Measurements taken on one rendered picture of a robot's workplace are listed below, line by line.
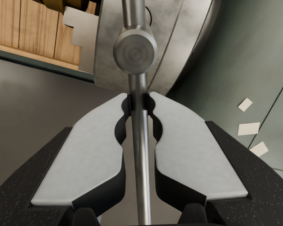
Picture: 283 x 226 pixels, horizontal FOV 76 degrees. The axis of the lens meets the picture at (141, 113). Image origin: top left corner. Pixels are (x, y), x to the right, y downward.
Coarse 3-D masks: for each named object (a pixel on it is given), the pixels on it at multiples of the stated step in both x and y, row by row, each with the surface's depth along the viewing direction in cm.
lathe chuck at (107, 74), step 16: (112, 0) 21; (160, 0) 21; (176, 0) 21; (112, 16) 21; (160, 16) 21; (176, 16) 22; (112, 32) 22; (160, 32) 22; (96, 48) 24; (112, 48) 24; (160, 48) 24; (96, 64) 26; (112, 64) 26; (96, 80) 30; (112, 80) 29
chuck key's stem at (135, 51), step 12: (120, 36) 8; (132, 36) 8; (144, 36) 8; (120, 48) 9; (132, 48) 9; (144, 48) 9; (156, 48) 9; (120, 60) 9; (132, 60) 9; (144, 60) 9; (156, 60) 9; (132, 72) 9; (144, 72) 9
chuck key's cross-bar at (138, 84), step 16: (128, 0) 9; (144, 0) 9; (128, 16) 9; (144, 16) 9; (128, 80) 12; (144, 80) 11; (144, 96) 12; (144, 112) 12; (144, 128) 13; (144, 144) 13; (144, 160) 14; (144, 176) 14; (144, 192) 15; (144, 208) 15; (144, 224) 16
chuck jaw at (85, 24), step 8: (72, 8) 32; (64, 16) 32; (72, 16) 32; (80, 16) 33; (88, 16) 33; (96, 16) 33; (64, 24) 33; (72, 24) 33; (80, 24) 33; (88, 24) 33; (96, 24) 33; (80, 32) 33; (88, 32) 34; (96, 32) 34; (72, 40) 34; (80, 40) 34; (88, 40) 34; (88, 48) 34; (80, 56) 35; (88, 56) 35; (80, 64) 35; (88, 64) 35; (88, 72) 36
